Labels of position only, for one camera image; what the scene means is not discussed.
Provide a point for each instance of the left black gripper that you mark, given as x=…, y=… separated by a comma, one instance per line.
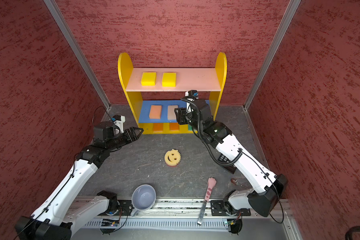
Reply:
x=134, y=135

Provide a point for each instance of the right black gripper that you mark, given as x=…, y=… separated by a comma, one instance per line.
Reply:
x=182, y=117

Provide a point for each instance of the orange sponge yellow base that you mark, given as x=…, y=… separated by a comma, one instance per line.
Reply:
x=158, y=128
x=174, y=127

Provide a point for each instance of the beige pink sponge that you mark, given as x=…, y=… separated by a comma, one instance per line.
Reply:
x=171, y=112

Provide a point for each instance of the salmon orange sponge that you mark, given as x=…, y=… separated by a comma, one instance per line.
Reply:
x=155, y=112

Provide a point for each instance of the smiley face yellow sponge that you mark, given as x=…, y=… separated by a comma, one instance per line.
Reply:
x=172, y=158

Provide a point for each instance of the yellow square sponge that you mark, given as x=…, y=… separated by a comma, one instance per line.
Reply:
x=169, y=80
x=148, y=79

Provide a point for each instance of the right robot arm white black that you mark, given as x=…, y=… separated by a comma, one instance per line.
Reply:
x=225, y=150

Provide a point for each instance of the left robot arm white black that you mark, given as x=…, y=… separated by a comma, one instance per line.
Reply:
x=50, y=221

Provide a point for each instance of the yellow shelf unit pink blue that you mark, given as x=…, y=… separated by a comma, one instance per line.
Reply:
x=140, y=99

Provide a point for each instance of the grey blue mug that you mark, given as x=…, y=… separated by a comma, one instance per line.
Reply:
x=143, y=198

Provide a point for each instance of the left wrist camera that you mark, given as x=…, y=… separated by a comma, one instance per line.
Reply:
x=107, y=130

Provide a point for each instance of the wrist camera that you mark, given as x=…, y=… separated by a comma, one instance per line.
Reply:
x=192, y=95
x=107, y=130

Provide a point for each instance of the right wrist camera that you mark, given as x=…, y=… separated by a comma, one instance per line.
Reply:
x=192, y=95

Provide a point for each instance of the pink handled knife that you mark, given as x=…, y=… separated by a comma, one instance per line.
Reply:
x=211, y=184

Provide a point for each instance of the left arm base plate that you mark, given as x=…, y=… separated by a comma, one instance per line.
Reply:
x=124, y=207

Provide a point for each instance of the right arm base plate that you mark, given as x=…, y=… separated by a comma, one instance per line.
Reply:
x=220, y=208

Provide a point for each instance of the black cable corner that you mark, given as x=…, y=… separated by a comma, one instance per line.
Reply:
x=351, y=231

